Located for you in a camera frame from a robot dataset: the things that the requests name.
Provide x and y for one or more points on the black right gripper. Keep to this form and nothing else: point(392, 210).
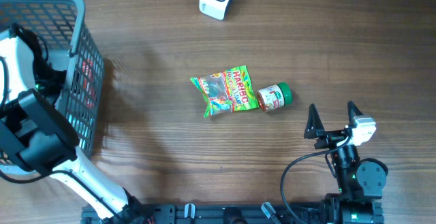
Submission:
point(315, 128)

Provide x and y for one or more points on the Haribo gummy candy bag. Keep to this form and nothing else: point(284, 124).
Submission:
point(227, 91)

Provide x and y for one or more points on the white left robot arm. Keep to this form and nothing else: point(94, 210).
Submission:
point(44, 121)

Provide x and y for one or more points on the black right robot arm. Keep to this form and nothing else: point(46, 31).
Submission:
point(360, 181)

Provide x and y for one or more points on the green lid spice jar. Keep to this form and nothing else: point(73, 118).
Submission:
point(274, 96)

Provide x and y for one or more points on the grey plastic mesh basket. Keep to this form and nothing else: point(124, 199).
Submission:
point(62, 23)

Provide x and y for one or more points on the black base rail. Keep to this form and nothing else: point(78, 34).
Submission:
point(310, 212)

